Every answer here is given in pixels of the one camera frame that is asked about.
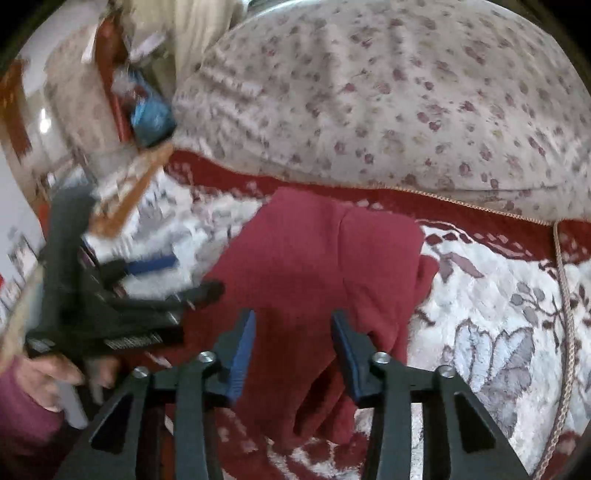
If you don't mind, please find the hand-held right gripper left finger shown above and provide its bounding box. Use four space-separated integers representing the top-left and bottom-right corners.
55 309 257 480

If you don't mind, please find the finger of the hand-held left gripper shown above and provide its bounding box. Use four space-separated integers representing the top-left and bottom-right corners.
99 256 181 282
115 281 226 319

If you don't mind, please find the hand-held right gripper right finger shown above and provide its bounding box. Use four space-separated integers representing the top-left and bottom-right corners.
330 310 532 480

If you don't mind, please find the dark red garment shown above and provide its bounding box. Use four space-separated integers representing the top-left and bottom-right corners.
148 187 439 455

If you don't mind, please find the person's left forearm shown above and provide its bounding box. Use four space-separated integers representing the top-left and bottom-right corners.
0 360 93 480

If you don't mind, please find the person's left hand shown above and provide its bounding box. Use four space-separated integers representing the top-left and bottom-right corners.
18 355 122 411

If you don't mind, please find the printed fleece blanket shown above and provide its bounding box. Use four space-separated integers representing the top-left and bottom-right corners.
28 143 591 480

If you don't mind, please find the blue plastic bag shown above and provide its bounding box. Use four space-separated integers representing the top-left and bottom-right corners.
129 69 178 146

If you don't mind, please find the red wooden board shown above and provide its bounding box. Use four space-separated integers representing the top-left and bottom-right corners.
95 18 137 144

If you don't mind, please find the floral pillow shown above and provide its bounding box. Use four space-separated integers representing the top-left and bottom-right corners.
44 25 121 158

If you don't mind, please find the cream curtain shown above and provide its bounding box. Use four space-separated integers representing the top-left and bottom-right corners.
111 0 245 93

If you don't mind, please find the floral quilt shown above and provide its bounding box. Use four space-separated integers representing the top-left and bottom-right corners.
171 0 591 227

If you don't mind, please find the beige braided cord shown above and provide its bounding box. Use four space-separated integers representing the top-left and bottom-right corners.
531 219 578 480

